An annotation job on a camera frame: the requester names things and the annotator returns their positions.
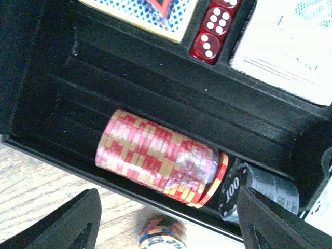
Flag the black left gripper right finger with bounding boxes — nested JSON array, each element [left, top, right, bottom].
[[237, 186, 331, 248]]

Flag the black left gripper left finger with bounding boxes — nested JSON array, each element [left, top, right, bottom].
[[1, 188, 102, 248]]

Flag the single poker chip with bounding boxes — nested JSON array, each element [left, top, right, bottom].
[[137, 217, 187, 249]]

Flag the small orange chip stack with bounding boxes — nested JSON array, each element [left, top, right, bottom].
[[95, 109, 229, 208]]

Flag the black poker set case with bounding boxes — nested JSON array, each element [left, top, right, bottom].
[[1, 1, 331, 241]]

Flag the white playing card deck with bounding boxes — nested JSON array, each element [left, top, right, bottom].
[[229, 1, 331, 106]]

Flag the black chip stack in case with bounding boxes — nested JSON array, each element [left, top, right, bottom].
[[217, 158, 300, 224]]

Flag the red dice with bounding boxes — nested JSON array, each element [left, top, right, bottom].
[[189, 0, 241, 65]]

